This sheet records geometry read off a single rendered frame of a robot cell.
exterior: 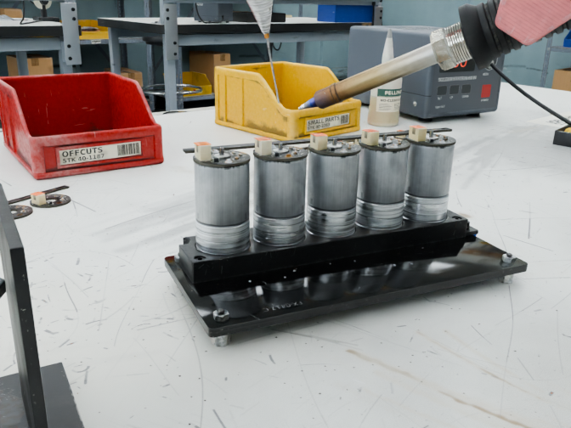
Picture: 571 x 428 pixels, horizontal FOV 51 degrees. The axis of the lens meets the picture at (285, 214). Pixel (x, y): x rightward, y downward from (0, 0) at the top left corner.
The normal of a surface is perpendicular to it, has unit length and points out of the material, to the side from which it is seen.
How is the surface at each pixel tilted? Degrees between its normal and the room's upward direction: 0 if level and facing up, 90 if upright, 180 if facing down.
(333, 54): 90
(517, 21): 98
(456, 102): 90
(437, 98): 90
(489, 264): 0
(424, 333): 0
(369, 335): 0
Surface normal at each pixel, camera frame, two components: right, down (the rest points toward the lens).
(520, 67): -0.78, 0.19
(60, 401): 0.02, -0.94
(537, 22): -0.43, 0.43
